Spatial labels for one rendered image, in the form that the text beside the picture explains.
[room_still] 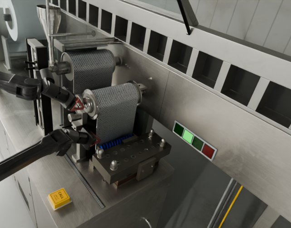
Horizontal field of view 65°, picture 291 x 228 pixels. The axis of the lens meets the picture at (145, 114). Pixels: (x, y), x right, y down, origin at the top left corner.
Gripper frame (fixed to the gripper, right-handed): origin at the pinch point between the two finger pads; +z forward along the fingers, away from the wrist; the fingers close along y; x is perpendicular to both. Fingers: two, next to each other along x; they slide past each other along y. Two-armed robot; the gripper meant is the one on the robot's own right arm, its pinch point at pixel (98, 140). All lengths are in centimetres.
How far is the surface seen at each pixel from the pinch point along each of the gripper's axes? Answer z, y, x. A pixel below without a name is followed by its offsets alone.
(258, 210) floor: 183, 62, -17
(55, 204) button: -17.1, 13.0, -26.3
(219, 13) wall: 139, -71, 135
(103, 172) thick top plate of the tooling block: -1.8, 14.2, -8.3
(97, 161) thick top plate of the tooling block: -2.8, 8.8, -6.6
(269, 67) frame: -1, 50, 63
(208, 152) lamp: 20, 43, 25
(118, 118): 4.3, 0.3, 14.1
